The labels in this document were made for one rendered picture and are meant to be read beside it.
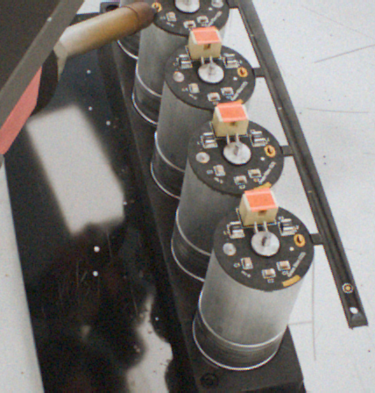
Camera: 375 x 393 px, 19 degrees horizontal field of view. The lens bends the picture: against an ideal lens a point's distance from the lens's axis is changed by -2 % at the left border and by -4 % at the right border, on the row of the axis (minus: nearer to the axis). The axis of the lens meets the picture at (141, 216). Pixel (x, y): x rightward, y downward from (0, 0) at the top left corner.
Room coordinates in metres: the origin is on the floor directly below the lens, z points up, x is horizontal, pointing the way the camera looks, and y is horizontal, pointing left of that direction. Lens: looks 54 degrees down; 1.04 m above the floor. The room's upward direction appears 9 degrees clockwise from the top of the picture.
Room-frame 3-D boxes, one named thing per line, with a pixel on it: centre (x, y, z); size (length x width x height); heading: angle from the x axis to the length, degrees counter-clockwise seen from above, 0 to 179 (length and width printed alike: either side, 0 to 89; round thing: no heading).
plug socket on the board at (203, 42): (0.22, -0.01, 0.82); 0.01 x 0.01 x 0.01; 18
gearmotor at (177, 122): (0.21, -0.01, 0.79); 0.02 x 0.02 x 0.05
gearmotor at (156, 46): (0.24, 0.00, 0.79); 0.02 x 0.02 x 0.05
